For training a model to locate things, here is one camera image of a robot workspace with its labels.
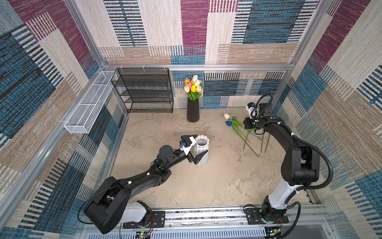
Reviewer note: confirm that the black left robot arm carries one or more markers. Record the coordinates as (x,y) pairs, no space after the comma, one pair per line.
(110,205)

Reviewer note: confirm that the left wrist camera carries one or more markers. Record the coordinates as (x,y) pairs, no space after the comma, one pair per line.
(186,144)

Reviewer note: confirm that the light pink tulip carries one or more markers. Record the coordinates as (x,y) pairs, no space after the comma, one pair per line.
(199,88)

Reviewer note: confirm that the white ribbed ceramic vase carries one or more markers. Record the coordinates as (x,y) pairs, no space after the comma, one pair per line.
(202,144)

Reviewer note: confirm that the white wire mesh basket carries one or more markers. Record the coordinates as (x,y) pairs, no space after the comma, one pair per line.
(89,108)

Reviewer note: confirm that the aluminium front rail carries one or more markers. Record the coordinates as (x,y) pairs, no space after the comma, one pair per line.
(230,222)

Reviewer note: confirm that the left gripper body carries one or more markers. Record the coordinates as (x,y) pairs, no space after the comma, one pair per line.
(190,159)

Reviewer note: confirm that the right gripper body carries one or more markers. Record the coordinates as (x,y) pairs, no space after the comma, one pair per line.
(254,122)

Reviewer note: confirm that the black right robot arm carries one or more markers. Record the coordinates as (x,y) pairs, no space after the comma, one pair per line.
(304,166)

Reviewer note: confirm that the black wire shelf rack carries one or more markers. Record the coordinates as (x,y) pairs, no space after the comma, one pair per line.
(144,90)

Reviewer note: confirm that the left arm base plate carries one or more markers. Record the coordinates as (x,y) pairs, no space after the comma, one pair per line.
(154,219)

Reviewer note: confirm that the black cylindrical vase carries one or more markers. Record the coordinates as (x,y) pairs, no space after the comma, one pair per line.
(193,110)

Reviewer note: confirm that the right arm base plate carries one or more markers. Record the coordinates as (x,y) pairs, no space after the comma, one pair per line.
(256,216)

